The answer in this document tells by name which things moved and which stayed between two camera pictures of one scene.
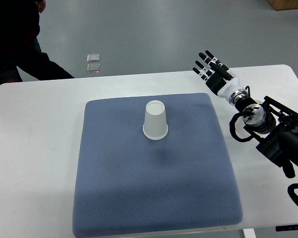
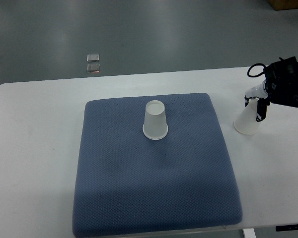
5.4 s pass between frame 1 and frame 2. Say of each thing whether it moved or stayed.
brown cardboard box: stayed
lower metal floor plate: stayed
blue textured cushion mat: stayed
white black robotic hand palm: moved
